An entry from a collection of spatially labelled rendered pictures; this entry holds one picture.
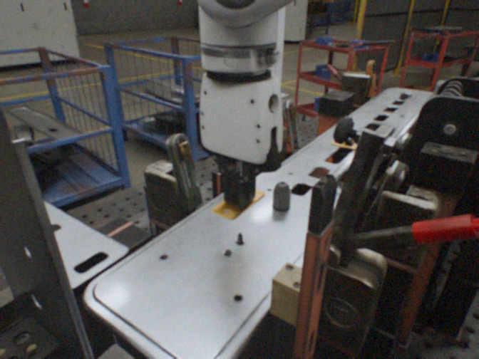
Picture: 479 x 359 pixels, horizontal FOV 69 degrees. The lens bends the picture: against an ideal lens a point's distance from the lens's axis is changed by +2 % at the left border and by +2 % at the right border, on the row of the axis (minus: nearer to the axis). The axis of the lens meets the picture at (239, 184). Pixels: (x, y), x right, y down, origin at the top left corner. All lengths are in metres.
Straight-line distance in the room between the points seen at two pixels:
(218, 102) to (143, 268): 0.25
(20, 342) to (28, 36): 8.21
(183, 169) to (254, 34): 0.31
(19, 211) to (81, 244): 0.32
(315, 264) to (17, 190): 0.22
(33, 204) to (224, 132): 0.25
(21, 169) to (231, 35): 0.23
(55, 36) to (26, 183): 8.42
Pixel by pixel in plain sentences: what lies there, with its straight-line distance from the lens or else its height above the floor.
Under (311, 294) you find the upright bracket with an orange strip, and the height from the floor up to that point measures 1.09.
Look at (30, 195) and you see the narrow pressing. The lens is 0.23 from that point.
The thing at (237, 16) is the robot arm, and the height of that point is 1.31.
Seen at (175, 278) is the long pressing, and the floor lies 1.00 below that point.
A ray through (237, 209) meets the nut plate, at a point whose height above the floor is 1.07.
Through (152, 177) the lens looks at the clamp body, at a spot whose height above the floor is 1.03.
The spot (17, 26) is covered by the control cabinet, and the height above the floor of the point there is 0.77.
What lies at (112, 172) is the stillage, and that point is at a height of 0.17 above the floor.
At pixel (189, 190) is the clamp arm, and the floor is 1.02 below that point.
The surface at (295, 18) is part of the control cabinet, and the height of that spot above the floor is 0.70.
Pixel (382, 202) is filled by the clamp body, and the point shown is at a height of 1.05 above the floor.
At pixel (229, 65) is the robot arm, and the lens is 0.37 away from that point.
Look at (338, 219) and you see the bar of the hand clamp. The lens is 0.39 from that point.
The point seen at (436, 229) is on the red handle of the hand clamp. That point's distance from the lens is 0.38.
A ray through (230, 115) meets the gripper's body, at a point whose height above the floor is 1.21.
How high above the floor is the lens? 1.33
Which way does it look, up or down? 29 degrees down
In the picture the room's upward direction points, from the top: straight up
